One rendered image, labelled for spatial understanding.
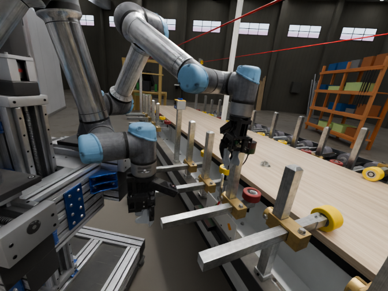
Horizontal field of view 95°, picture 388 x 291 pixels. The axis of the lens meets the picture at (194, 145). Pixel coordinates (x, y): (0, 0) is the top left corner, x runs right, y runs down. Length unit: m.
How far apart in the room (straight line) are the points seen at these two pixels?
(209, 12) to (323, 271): 14.45
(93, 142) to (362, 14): 16.33
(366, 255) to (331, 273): 0.16
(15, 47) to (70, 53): 0.30
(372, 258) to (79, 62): 0.99
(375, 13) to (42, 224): 16.84
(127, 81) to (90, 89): 0.39
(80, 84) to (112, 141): 0.18
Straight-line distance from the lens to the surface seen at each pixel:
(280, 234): 0.62
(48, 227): 0.68
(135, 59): 0.90
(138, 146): 0.49
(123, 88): 0.97
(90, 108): 0.59
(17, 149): 0.87
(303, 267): 0.98
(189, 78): 0.50
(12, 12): 0.48
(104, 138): 0.49
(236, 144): 0.61
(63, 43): 0.58
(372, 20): 16.67
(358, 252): 0.81
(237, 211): 0.81
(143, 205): 0.60
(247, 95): 0.59
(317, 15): 15.47
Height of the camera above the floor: 1.34
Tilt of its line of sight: 19 degrees down
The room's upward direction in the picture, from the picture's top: 5 degrees clockwise
